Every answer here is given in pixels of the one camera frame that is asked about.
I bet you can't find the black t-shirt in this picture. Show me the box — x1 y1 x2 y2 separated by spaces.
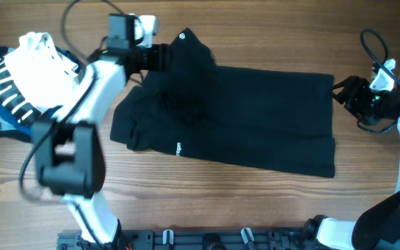
110 28 335 178

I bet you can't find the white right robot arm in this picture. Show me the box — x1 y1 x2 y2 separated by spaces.
298 59 400 249

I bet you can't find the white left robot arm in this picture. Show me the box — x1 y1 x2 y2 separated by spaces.
29 13 170 249

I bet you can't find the black white striped garment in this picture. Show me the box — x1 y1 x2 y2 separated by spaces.
0 58 42 126

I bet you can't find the blue garment in pile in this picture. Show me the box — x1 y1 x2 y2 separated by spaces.
0 48 83 140

